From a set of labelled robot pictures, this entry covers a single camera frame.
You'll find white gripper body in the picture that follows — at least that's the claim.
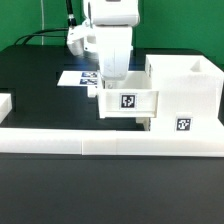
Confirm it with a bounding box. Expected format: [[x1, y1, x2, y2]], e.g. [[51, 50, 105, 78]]
[[67, 23, 132, 81]]

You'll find white drawer with tag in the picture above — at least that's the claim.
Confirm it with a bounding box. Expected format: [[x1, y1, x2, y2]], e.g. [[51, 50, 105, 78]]
[[136, 117, 151, 131], [87, 71, 158, 119]]

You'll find white drawer cabinet box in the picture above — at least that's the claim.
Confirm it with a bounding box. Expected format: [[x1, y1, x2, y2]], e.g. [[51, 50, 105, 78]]
[[145, 55, 224, 133]]

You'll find white front drawer with tag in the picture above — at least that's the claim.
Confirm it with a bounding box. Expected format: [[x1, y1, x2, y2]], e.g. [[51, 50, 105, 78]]
[[136, 117, 151, 131]]

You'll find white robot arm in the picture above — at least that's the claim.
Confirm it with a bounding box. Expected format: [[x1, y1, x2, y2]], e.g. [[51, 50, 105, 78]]
[[67, 0, 140, 81]]

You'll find white fiducial marker sheet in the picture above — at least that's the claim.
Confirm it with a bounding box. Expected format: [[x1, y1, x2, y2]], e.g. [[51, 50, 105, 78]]
[[57, 71, 97, 86]]

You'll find black cable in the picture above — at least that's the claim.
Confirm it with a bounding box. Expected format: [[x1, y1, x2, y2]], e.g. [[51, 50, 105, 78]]
[[13, 0, 78, 46]]

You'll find white thin cable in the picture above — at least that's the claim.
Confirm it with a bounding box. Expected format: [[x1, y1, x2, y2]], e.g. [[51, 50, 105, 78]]
[[40, 0, 45, 46]]

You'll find white U-shaped fence rail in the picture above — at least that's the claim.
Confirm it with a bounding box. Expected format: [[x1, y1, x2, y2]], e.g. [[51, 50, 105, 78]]
[[0, 93, 224, 157]]

